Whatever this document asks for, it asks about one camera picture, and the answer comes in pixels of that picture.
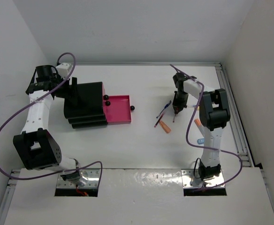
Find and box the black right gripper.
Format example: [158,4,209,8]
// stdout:
[173,91,189,113]

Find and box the blue pen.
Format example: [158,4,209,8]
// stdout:
[156,100,172,118]

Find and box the dark red pen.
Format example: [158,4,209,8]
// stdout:
[154,115,162,128]

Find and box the black drawer cabinet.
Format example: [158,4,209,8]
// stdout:
[63,82,107,129]

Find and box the orange highlighter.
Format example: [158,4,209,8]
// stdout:
[159,120,171,134]

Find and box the pink bottom drawer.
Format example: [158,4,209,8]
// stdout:
[103,95,131,125]

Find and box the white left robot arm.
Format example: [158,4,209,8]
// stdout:
[13,63,85,186]

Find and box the orange highlighter near arm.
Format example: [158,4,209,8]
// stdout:
[194,119,204,129]

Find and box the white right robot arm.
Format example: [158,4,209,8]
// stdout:
[172,72,230,180]

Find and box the blue highlighter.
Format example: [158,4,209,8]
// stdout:
[197,138,205,145]

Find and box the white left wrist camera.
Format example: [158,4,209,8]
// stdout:
[55,63,73,79]

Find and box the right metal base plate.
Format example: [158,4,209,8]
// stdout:
[181,169,225,189]

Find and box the metal base plate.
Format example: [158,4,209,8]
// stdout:
[181,169,225,189]
[56,168,101,189]

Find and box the aluminium rail right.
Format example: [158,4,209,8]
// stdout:
[215,64,255,167]

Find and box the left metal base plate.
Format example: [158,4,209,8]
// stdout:
[56,168,101,189]

